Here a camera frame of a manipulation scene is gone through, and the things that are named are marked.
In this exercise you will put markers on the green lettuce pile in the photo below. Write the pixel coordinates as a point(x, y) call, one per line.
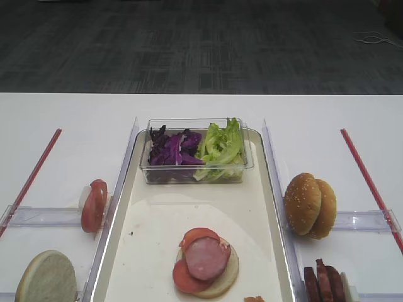
point(221, 146)

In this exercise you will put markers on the upper tomato slice on bun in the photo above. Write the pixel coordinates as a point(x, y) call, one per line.
point(195, 233)

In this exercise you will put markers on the tomato slice on bun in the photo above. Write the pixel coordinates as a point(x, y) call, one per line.
point(185, 282)
point(195, 233)

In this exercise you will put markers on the upright tomato slices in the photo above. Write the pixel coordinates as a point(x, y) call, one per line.
point(94, 206)

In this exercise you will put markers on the white plastic tomato stopper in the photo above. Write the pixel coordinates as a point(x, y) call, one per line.
point(83, 197)

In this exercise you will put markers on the lower tomato slice on bun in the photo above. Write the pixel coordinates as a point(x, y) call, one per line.
point(185, 282)

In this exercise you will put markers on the left dark meat patty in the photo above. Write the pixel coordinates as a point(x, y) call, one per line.
point(311, 285)

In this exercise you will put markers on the dark meat patty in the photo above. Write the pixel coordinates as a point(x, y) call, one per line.
point(336, 284)
point(311, 285)

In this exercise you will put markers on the bacon strip between patties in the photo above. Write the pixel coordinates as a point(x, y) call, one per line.
point(324, 283)

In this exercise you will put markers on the right dark meat patty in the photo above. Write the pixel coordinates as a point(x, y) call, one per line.
point(336, 284)

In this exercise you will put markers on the clear plastic salad container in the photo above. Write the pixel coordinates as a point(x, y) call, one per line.
point(200, 125)

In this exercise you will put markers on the purple cabbage pile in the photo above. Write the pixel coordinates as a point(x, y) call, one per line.
point(176, 149)

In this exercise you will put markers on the white rectangular serving tray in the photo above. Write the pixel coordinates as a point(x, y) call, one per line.
point(151, 220)

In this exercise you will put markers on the ham slice on bun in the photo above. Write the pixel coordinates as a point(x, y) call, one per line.
point(207, 258)

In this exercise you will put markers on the front sesame bun top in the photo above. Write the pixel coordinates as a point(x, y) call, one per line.
point(302, 203)

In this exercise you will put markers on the bun bottom on tray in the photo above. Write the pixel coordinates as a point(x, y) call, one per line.
point(222, 283)

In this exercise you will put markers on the rear golden bun top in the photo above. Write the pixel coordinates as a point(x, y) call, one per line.
point(328, 212)

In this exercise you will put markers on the left red tape strip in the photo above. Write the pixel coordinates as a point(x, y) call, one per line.
point(29, 181)

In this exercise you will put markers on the red tape strip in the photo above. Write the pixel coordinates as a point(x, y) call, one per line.
point(368, 182)
point(29, 181)

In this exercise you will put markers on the right red tape strip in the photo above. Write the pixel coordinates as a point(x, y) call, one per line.
point(368, 182)

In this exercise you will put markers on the right long clear divider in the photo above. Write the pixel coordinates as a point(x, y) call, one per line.
point(296, 281)

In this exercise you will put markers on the long clear divider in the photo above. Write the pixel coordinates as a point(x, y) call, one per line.
point(121, 176)
point(296, 281)

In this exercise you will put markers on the left long clear divider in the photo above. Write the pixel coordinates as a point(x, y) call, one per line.
point(121, 176)

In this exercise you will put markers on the upright pale bun half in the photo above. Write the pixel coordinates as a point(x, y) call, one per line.
point(50, 276)

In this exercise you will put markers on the white plastic patty stopper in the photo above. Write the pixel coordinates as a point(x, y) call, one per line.
point(346, 289)

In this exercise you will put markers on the upper right clear rail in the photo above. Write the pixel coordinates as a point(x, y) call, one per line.
point(378, 221)

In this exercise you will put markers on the upper left clear rail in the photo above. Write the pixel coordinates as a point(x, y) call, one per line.
point(28, 216)

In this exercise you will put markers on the lower right clear rail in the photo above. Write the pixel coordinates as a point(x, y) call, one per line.
point(353, 295)

